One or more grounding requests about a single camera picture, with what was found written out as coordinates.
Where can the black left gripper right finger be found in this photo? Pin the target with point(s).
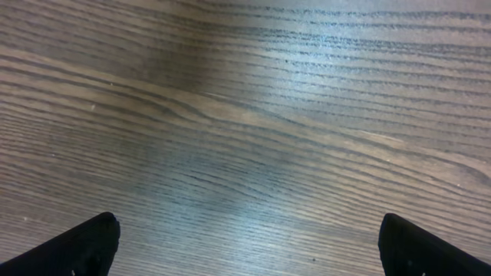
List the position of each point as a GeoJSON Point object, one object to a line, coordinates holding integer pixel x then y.
{"type": "Point", "coordinates": [408, 250]}

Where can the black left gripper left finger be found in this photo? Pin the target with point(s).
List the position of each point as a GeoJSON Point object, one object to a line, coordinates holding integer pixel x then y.
{"type": "Point", "coordinates": [88, 249]}

